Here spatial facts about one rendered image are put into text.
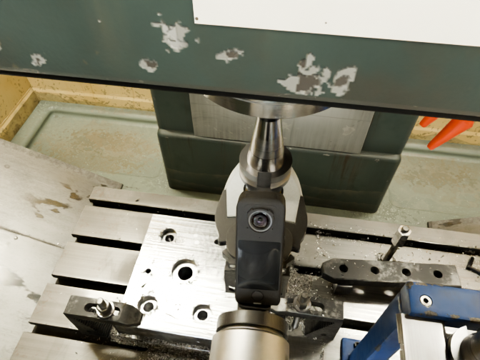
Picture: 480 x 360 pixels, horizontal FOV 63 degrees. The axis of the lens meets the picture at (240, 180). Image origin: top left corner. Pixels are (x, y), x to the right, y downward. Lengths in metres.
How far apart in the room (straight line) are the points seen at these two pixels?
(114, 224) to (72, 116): 0.88
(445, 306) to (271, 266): 0.23
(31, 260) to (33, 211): 0.15
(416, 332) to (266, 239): 0.22
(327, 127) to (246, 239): 0.68
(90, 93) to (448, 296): 1.46
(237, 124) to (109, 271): 0.48
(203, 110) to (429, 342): 0.74
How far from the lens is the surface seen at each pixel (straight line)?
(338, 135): 1.03
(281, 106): 0.30
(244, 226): 0.36
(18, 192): 1.34
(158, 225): 0.81
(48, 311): 0.90
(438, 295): 0.52
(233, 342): 0.37
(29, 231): 1.28
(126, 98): 1.63
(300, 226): 0.44
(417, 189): 1.50
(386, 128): 1.07
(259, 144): 0.43
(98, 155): 1.56
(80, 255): 0.93
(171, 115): 1.11
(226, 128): 1.05
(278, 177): 0.45
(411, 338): 0.50
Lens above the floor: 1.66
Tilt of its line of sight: 51 degrees down
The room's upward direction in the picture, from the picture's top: straight up
